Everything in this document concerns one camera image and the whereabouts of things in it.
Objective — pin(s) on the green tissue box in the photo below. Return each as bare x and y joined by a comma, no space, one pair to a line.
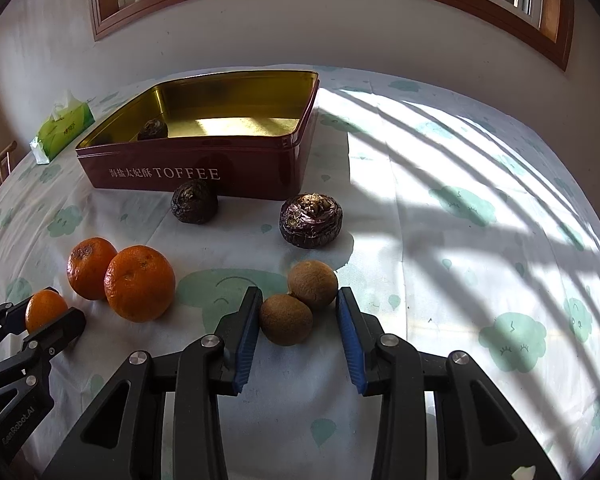
62,130

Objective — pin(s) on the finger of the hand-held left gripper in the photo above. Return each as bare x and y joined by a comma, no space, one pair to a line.
0,317
60,330

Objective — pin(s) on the wrinkled dark passion fruit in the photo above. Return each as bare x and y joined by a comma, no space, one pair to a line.
194,202
152,131

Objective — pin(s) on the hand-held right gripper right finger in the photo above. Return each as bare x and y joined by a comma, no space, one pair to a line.
352,345

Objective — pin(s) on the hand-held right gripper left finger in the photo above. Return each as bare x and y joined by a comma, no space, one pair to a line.
245,340

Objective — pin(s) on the red gold metal tin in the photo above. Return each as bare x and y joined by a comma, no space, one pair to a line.
260,175

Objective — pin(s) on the brown kiwi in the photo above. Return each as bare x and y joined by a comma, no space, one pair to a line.
286,320
312,285

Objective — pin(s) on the orange mandarin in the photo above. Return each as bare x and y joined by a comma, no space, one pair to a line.
45,310
140,284
90,267

